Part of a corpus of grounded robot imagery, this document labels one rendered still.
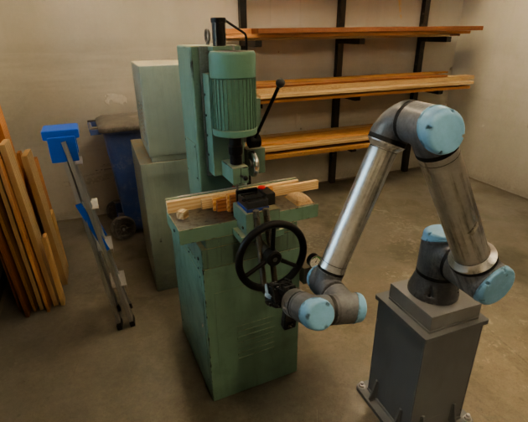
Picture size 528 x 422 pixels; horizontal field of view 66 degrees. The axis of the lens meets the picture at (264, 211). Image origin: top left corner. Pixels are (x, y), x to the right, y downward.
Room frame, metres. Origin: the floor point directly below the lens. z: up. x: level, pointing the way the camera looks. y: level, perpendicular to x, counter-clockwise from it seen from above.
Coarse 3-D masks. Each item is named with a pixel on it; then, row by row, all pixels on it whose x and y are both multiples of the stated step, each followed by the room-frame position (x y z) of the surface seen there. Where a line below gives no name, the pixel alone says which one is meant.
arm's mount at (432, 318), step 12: (396, 288) 1.37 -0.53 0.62; (396, 300) 1.36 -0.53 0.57; (408, 300) 1.30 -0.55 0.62; (468, 300) 1.29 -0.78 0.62; (408, 312) 1.30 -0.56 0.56; (420, 312) 1.24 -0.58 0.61; (432, 312) 1.21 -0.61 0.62; (444, 312) 1.21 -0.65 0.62; (456, 312) 1.23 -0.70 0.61; (468, 312) 1.25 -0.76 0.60; (420, 324) 1.23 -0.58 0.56; (432, 324) 1.19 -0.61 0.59; (444, 324) 1.21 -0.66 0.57; (456, 324) 1.23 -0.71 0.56
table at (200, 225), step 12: (276, 204) 1.59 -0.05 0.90; (288, 204) 1.59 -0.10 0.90; (312, 204) 1.59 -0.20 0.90; (168, 216) 1.50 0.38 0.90; (192, 216) 1.48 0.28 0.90; (204, 216) 1.48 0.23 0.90; (216, 216) 1.48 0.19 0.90; (228, 216) 1.48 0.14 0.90; (288, 216) 1.54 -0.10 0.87; (300, 216) 1.56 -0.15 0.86; (312, 216) 1.58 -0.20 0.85; (180, 228) 1.38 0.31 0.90; (192, 228) 1.38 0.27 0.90; (204, 228) 1.39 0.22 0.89; (216, 228) 1.41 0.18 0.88; (228, 228) 1.43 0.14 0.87; (180, 240) 1.35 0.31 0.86; (192, 240) 1.37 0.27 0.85; (240, 240) 1.36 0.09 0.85; (252, 240) 1.37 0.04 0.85
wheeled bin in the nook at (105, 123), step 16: (128, 112) 3.47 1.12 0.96; (96, 128) 3.03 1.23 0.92; (112, 128) 2.99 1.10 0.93; (128, 128) 3.03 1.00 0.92; (112, 144) 3.02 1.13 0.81; (128, 144) 3.06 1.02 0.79; (112, 160) 3.03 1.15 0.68; (128, 160) 3.07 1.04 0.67; (128, 176) 3.07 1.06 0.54; (128, 192) 3.07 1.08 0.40; (112, 208) 3.37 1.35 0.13; (128, 208) 3.08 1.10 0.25; (112, 224) 2.99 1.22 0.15; (128, 224) 3.04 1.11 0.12
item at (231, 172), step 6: (222, 162) 1.68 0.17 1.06; (228, 162) 1.64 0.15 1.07; (222, 168) 1.68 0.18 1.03; (228, 168) 1.61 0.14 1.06; (234, 168) 1.57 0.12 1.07; (240, 168) 1.58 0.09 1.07; (246, 168) 1.59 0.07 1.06; (222, 174) 1.68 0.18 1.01; (228, 174) 1.61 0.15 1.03; (234, 174) 1.57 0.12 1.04; (240, 174) 1.58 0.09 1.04; (246, 174) 1.59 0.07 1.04; (228, 180) 1.62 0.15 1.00; (234, 180) 1.57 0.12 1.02; (240, 180) 1.58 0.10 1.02
